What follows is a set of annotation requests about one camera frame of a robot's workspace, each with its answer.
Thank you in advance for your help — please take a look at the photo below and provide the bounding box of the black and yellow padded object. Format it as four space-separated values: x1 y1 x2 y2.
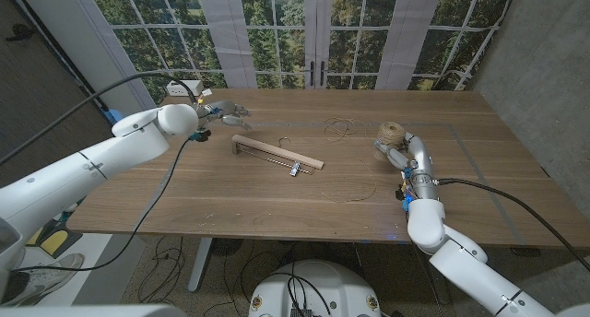
25 217 82 258

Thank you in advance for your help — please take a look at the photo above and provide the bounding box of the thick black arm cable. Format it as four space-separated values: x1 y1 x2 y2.
434 177 590 272
0 70 199 166

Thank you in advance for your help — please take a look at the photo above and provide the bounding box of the white power socket box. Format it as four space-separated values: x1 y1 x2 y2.
166 79 205 98

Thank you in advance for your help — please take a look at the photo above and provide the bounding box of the white table leg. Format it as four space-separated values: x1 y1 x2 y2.
187 237 214 294

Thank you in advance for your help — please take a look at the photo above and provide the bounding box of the grey table leg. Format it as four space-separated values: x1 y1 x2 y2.
421 245 451 305

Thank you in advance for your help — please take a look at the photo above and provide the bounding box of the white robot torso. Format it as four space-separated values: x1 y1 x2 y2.
247 259 383 317

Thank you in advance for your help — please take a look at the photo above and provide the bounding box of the jute twine spool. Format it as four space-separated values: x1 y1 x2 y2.
373 121 407 162

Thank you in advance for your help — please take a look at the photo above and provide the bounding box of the black torso cable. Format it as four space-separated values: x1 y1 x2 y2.
285 273 333 317

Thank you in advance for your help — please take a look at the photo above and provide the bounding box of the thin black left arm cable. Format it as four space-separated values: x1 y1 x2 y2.
11 136 193 273

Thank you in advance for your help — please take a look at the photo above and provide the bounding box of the jute thread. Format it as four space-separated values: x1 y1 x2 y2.
320 117 379 205

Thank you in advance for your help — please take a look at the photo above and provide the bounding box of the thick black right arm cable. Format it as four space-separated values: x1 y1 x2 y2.
434 177 590 272

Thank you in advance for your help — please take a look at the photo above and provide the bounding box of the black round floor object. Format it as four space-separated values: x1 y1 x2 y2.
212 238 244 257

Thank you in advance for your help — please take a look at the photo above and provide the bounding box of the dark textured door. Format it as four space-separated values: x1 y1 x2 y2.
0 0 117 170

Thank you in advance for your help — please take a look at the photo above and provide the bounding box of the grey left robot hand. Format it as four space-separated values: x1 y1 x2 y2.
195 100 254 133

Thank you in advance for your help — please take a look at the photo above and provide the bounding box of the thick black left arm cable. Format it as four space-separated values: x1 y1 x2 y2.
0 70 199 166

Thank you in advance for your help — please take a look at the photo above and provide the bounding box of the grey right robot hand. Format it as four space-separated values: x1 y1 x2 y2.
372 132 439 203

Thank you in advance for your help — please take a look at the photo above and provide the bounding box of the grey sneaker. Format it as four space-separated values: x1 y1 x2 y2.
1 252 86 308

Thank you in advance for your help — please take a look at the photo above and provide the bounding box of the printed window forest backdrop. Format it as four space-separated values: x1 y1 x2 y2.
85 0 520 106

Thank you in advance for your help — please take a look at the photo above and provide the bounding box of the wooden hanger with metal hook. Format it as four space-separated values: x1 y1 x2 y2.
230 133 325 177

